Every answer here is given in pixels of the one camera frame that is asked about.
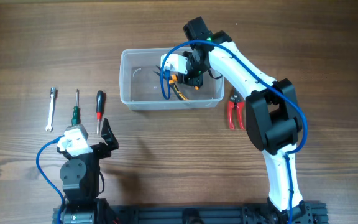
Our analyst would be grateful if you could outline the black red handled screwdriver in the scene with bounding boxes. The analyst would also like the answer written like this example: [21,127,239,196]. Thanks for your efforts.
[96,90,105,134]

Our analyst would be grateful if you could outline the silver flex socket wrench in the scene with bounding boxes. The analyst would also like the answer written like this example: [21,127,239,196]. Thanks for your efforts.
[45,87,57,132]

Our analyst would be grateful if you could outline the clear plastic storage container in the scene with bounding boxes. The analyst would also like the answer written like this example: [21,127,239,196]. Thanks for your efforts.
[119,48,224,110]

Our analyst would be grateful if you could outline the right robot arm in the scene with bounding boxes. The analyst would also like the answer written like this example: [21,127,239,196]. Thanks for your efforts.
[183,17,308,223]

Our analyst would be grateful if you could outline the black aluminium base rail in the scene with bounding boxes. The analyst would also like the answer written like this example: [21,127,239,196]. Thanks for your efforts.
[52,202,329,224]

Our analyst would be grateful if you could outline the red handled pruning snips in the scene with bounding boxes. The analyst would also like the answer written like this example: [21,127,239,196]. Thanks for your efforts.
[227,88,246,131]

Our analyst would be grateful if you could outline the orange black needle nose pliers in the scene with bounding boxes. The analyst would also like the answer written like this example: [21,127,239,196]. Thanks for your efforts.
[168,74,188,100]

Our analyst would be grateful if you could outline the green handled screwdriver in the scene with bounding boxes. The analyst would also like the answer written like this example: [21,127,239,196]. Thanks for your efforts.
[71,89,80,126]

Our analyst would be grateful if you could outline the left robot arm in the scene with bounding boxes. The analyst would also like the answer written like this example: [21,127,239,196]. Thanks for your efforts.
[52,119,119,223]

